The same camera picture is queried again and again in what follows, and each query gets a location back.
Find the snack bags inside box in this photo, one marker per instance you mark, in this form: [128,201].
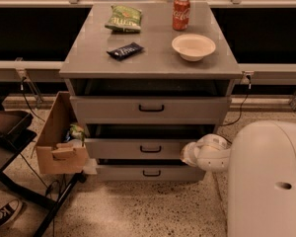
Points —
[75,135]

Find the grey drawer cabinet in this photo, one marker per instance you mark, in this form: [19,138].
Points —
[156,71]

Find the dark blue snack bar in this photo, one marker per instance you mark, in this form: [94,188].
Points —
[125,51]

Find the red Coca-Cola can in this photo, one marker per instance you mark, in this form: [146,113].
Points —
[181,9]

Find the grey bottom drawer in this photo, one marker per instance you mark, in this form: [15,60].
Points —
[172,173]

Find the grey top drawer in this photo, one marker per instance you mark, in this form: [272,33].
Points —
[150,110]

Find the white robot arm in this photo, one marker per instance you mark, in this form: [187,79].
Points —
[261,167]

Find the green chip bag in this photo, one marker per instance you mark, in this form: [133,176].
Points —
[124,19]

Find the brown cardboard box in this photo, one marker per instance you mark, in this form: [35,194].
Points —
[54,155]

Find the black white sneaker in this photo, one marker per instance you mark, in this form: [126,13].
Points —
[10,211]

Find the white paper bowl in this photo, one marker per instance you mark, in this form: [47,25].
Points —
[192,47]

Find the grey wall rail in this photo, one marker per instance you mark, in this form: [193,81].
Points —
[264,74]

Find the dark tray on table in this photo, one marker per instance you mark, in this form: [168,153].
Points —
[13,123]

